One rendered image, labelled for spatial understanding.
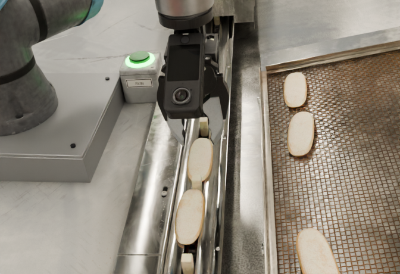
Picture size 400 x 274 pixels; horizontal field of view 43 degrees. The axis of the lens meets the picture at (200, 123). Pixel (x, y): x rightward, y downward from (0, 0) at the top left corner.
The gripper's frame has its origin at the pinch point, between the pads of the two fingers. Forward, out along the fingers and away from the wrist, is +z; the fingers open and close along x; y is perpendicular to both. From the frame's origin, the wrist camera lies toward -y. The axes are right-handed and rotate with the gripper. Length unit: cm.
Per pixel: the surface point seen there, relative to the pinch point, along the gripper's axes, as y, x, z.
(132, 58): 23.4, 14.2, -1.6
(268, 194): -11.5, -10.1, 0.0
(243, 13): 45.4, -6.3, 0.4
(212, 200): -8.4, -2.4, 4.1
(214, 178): -4.0, -2.4, 4.1
